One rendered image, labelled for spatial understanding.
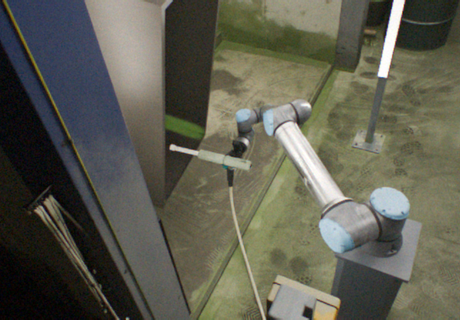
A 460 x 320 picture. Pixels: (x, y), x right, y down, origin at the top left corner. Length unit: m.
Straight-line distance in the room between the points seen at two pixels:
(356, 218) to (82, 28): 1.24
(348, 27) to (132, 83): 2.38
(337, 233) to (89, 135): 1.07
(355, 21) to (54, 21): 3.14
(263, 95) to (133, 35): 2.16
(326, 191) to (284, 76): 2.17
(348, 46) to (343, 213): 2.32
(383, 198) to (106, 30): 1.21
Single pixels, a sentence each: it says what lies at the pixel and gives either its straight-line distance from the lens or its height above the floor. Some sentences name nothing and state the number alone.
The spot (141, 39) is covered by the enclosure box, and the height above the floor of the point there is 1.50.
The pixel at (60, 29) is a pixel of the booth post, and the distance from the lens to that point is 0.78.
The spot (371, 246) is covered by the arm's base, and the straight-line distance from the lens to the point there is 1.91.
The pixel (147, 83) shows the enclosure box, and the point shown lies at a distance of 1.69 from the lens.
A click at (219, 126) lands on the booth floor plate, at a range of 3.35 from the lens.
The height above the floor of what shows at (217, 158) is 0.56.
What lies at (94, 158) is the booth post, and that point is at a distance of 0.91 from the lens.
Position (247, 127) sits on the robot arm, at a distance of 2.55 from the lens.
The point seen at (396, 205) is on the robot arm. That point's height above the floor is 0.91.
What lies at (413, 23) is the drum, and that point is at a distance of 4.18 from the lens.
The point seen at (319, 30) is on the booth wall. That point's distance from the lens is 3.84.
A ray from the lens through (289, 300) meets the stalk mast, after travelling 0.69.
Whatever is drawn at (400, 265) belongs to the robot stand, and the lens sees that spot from 1.95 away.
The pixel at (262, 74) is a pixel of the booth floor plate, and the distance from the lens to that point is 3.85.
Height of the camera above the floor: 2.26
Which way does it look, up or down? 46 degrees down
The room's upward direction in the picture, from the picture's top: 6 degrees counter-clockwise
